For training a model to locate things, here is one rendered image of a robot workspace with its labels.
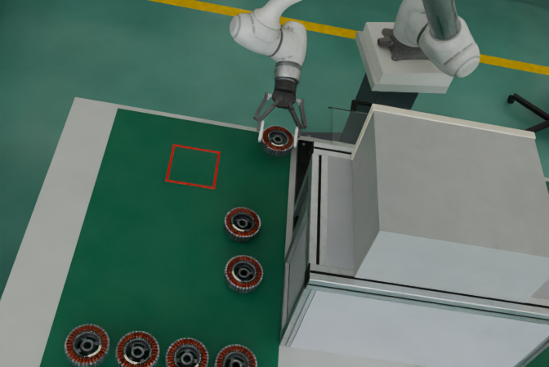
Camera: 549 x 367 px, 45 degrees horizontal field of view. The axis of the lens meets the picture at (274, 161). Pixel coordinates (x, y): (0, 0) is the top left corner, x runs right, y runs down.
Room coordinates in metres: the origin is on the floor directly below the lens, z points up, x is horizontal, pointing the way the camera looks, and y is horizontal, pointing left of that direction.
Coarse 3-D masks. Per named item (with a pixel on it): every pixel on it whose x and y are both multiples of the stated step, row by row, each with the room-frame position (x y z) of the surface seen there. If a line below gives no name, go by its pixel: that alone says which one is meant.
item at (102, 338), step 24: (72, 336) 0.70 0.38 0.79; (96, 336) 0.72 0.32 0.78; (144, 336) 0.75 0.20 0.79; (72, 360) 0.64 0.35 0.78; (96, 360) 0.66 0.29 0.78; (120, 360) 0.67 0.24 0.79; (144, 360) 0.69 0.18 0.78; (168, 360) 0.71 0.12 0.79; (192, 360) 0.73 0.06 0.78; (216, 360) 0.74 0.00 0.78
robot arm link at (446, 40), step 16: (432, 0) 1.89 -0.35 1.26; (448, 0) 1.92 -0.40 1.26; (432, 16) 1.93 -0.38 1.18; (448, 16) 1.94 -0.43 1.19; (432, 32) 1.98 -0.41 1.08; (448, 32) 1.96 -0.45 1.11; (464, 32) 2.01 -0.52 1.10; (432, 48) 1.98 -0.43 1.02; (448, 48) 1.96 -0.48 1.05; (464, 48) 1.99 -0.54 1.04; (448, 64) 1.96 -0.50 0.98; (464, 64) 1.96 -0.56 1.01
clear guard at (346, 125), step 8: (336, 112) 1.47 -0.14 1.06; (344, 112) 1.48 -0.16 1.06; (352, 112) 1.49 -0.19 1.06; (360, 112) 1.50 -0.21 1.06; (336, 120) 1.44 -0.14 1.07; (344, 120) 1.45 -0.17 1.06; (352, 120) 1.46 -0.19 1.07; (360, 120) 1.47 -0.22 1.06; (336, 128) 1.41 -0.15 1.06; (344, 128) 1.42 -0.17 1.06; (352, 128) 1.43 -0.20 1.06; (360, 128) 1.44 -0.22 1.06; (336, 136) 1.38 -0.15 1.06; (344, 136) 1.39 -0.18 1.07; (352, 136) 1.40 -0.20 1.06; (336, 144) 1.35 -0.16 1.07; (344, 144) 1.35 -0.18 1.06; (352, 144) 1.36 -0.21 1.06
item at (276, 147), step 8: (272, 128) 1.56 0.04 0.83; (280, 128) 1.57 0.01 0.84; (264, 136) 1.51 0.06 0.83; (272, 136) 1.54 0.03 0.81; (280, 136) 1.55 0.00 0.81; (288, 136) 1.55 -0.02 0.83; (264, 144) 1.48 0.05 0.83; (272, 144) 1.49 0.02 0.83; (280, 144) 1.52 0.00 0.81; (288, 144) 1.51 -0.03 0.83; (272, 152) 1.47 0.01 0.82; (280, 152) 1.48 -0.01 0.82; (288, 152) 1.50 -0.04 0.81
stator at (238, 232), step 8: (240, 208) 1.23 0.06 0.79; (248, 208) 1.25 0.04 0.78; (232, 216) 1.20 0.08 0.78; (240, 216) 1.22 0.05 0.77; (248, 216) 1.22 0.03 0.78; (256, 216) 1.22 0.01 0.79; (224, 224) 1.17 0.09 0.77; (232, 224) 1.17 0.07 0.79; (256, 224) 1.19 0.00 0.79; (232, 232) 1.14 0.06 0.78; (240, 232) 1.15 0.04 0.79; (248, 232) 1.16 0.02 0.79; (256, 232) 1.17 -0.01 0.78; (248, 240) 1.15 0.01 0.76
